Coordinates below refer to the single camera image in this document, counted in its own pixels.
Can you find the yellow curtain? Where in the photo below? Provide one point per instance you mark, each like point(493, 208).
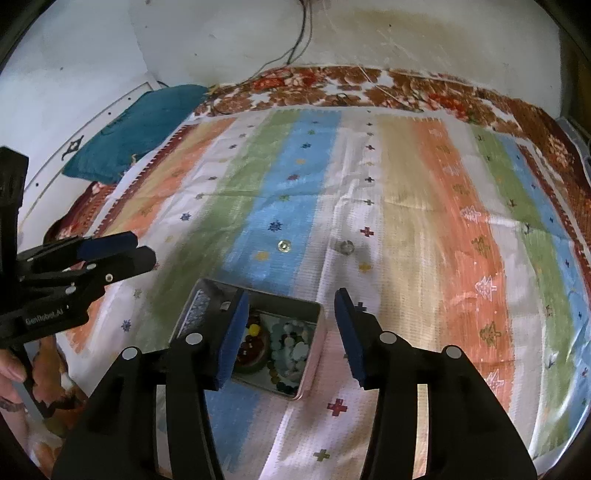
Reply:
point(572, 69)

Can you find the striped colourful cloth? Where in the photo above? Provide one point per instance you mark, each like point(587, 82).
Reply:
point(415, 207)

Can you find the person's left hand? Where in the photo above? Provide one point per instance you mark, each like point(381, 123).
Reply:
point(9, 371)

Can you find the grey basket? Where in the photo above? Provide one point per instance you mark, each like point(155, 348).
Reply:
point(575, 136)

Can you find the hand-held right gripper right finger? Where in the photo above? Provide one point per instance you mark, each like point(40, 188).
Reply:
point(351, 337)

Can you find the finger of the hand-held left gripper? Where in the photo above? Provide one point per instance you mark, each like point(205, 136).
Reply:
point(124, 265)
point(106, 242)

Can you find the white headboard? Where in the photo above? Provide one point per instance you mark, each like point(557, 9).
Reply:
point(51, 152)

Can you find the teal pillow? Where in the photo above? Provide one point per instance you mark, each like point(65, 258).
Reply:
point(134, 129)

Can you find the round metal snap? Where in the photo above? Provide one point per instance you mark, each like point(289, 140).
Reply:
point(285, 245)

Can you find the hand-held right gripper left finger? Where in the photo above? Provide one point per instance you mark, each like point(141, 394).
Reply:
point(231, 341)

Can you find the small clear bead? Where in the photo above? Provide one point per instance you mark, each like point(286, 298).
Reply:
point(345, 248)

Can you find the silver metal tin box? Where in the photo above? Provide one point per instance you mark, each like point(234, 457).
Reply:
point(198, 307)

